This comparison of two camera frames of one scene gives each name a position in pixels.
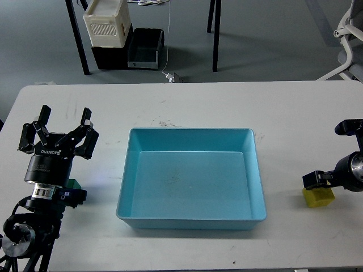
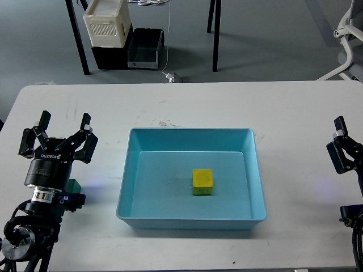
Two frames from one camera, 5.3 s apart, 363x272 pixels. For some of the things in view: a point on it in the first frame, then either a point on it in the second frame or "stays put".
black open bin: [144, 46] stays put
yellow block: [318, 196] to [202, 182]
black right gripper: [347, 173] to [342, 147]
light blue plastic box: [191, 178] stays put
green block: [72, 183] stays put
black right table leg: [217, 3] stays put
